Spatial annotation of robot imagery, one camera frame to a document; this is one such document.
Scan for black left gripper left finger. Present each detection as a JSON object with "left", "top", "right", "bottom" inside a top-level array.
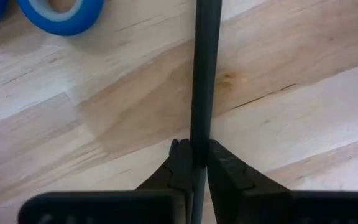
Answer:
[{"left": 135, "top": 138, "right": 194, "bottom": 224}]

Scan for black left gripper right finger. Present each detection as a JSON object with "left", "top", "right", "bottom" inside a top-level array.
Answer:
[{"left": 206, "top": 139, "right": 292, "bottom": 224}]

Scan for dark slim pen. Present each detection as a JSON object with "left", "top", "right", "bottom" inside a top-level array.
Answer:
[{"left": 190, "top": 0, "right": 223, "bottom": 224}]

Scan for blue handled scissors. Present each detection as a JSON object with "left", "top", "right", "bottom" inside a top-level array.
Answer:
[{"left": 0, "top": 0, "right": 105, "bottom": 37}]

